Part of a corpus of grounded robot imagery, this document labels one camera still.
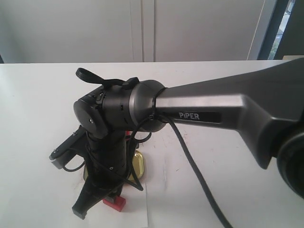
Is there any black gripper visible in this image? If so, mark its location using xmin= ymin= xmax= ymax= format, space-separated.
xmin=72 ymin=131 xmax=130 ymax=218

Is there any white paper sheet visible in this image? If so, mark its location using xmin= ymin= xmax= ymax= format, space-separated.
xmin=72 ymin=184 xmax=148 ymax=228

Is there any black cable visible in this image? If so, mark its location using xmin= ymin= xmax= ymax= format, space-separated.
xmin=125 ymin=114 xmax=233 ymax=228

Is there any white cabinet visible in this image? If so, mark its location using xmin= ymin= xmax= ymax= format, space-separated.
xmin=0 ymin=0 xmax=276 ymax=63

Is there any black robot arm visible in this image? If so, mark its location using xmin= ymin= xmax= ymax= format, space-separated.
xmin=72 ymin=58 xmax=304 ymax=219

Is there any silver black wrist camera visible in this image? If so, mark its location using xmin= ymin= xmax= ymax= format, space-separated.
xmin=49 ymin=126 xmax=86 ymax=169

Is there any red stamp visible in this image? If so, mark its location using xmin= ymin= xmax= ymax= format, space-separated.
xmin=102 ymin=196 xmax=126 ymax=212

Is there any gold tin lid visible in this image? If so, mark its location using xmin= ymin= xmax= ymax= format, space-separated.
xmin=83 ymin=152 xmax=146 ymax=188

